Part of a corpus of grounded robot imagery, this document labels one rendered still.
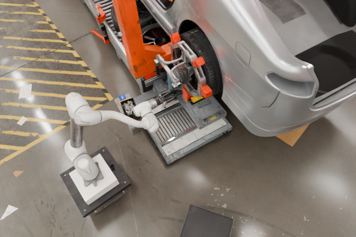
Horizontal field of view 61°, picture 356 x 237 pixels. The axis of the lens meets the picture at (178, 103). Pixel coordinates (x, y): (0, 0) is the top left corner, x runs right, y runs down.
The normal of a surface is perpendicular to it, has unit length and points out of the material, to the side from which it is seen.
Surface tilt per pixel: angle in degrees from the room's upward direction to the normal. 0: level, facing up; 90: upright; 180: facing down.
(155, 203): 0
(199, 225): 0
